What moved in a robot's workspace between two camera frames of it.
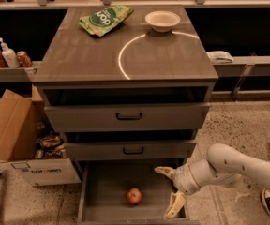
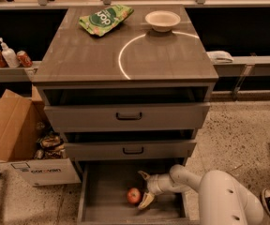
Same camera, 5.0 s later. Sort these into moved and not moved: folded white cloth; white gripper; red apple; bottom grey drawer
Moved: white gripper
Not moved: red apple; folded white cloth; bottom grey drawer
